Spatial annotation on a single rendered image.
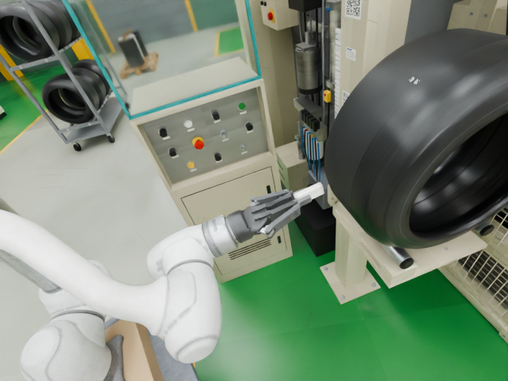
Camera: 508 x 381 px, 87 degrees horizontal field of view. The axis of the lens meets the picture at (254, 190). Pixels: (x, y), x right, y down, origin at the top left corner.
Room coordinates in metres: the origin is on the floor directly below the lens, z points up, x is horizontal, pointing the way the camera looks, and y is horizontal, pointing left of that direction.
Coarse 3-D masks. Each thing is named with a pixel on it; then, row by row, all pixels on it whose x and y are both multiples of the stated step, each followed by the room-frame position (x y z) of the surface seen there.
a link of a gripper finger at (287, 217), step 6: (288, 210) 0.41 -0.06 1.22; (294, 210) 0.41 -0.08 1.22; (282, 216) 0.40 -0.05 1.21; (288, 216) 0.40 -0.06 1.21; (294, 216) 0.40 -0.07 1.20; (276, 222) 0.39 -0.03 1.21; (282, 222) 0.39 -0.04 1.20; (288, 222) 0.40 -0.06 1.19; (270, 228) 0.38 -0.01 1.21; (276, 228) 0.39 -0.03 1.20
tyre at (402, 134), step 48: (432, 48) 0.55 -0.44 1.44; (480, 48) 0.48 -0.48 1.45; (384, 96) 0.51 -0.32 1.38; (432, 96) 0.43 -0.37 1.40; (480, 96) 0.39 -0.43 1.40; (336, 144) 0.55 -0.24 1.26; (384, 144) 0.42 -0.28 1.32; (432, 144) 0.37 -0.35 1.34; (480, 144) 0.61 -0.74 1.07; (336, 192) 0.53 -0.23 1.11; (384, 192) 0.38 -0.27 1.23; (432, 192) 0.58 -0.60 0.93; (480, 192) 0.50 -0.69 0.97; (384, 240) 0.38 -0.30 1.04; (432, 240) 0.38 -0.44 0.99
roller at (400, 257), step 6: (384, 246) 0.44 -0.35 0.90; (390, 246) 0.43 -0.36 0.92; (390, 252) 0.42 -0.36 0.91; (396, 252) 0.40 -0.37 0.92; (402, 252) 0.40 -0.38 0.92; (396, 258) 0.39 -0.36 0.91; (402, 258) 0.38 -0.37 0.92; (408, 258) 0.38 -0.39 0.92; (402, 264) 0.37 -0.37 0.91; (408, 264) 0.37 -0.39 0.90
